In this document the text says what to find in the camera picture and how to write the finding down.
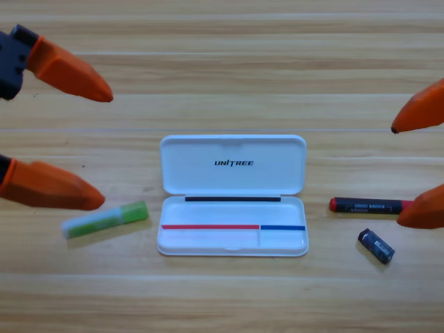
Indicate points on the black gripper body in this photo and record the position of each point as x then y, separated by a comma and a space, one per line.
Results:
12, 59

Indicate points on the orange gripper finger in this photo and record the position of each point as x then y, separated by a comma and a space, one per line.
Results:
48, 189
426, 211
423, 109
66, 74

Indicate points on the black marker with red cap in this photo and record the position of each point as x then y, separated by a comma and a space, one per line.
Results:
367, 207

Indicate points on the dark blue eraser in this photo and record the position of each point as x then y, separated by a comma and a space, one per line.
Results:
376, 246

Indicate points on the green white highlighter pen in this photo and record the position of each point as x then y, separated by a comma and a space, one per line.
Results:
104, 220

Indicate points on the white Unitree pencil case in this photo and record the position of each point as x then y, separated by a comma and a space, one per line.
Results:
232, 215

